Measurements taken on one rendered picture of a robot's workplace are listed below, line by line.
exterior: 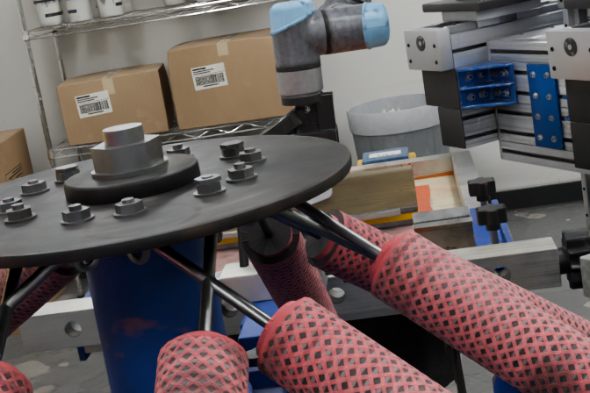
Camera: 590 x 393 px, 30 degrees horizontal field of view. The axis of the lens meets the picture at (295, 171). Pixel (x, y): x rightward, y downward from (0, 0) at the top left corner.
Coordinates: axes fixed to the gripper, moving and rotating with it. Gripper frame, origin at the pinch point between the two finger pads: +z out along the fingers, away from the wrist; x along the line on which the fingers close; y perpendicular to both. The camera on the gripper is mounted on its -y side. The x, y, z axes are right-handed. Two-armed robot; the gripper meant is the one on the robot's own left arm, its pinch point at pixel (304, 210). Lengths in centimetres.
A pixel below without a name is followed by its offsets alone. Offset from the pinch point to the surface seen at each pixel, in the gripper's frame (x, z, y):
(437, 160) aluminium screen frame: 31.6, 0.6, 24.2
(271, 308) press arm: -60, -4, 1
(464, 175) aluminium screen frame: 14.6, 0.0, 28.2
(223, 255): -4.0, 5.2, -14.2
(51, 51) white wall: 344, -6, -147
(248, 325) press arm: -65, -4, -1
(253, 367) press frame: -77, -4, 1
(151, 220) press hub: -120, -31, 3
